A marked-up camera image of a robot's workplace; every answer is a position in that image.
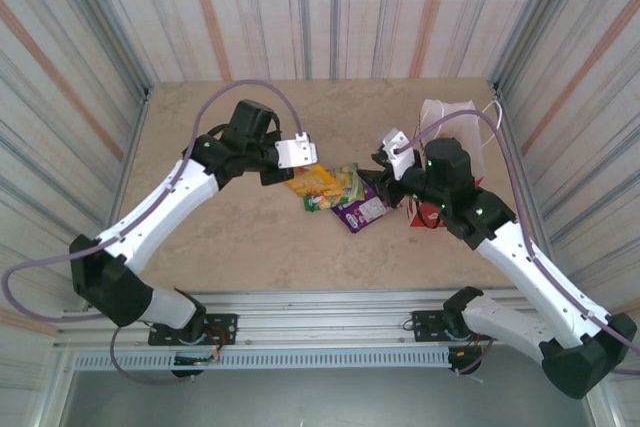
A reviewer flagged yellow green snack packet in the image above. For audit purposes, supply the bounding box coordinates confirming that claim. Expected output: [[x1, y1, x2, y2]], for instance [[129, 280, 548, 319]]
[[327, 161, 366, 206]]

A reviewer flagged right base wire bundle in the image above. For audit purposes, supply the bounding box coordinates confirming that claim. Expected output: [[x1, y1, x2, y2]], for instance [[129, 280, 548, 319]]
[[447, 331, 496, 366]]

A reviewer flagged left base wire bundle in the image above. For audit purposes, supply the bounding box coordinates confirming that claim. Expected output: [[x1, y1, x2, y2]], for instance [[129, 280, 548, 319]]
[[172, 329, 224, 366]]

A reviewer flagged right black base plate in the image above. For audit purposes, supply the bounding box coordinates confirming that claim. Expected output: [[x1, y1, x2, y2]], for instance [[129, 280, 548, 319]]
[[410, 309, 504, 344]]

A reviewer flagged grey slotted cable duct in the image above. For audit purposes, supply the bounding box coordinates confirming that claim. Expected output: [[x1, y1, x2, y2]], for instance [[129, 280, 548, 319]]
[[72, 349, 454, 373]]

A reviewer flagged purple snack packet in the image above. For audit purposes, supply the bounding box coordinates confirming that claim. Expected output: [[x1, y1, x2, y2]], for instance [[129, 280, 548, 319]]
[[332, 181, 396, 235]]

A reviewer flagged base wire bundle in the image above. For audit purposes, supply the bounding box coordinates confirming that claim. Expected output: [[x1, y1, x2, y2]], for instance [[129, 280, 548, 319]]
[[447, 331, 496, 366], [172, 329, 224, 366]]

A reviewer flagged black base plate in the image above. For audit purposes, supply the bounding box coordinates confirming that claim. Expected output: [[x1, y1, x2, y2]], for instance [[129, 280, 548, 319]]
[[410, 309, 504, 344], [148, 313, 240, 347]]

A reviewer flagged orange yellow snack packet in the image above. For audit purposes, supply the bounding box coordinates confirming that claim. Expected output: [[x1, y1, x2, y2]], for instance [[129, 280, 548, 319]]
[[283, 163, 337, 199]]

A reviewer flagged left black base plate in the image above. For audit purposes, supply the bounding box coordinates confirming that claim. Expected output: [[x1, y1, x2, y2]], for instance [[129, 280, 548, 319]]
[[148, 313, 240, 347]]

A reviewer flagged aluminium mounting rail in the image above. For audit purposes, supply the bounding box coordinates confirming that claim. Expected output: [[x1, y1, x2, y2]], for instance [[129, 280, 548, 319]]
[[53, 288, 599, 351]]

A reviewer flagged grey metal panel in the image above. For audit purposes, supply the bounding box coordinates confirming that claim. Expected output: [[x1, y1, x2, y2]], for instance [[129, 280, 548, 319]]
[[57, 344, 619, 427]]

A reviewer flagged white red paper bag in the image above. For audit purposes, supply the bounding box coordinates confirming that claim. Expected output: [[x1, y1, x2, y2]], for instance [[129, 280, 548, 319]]
[[403, 98, 505, 229]]

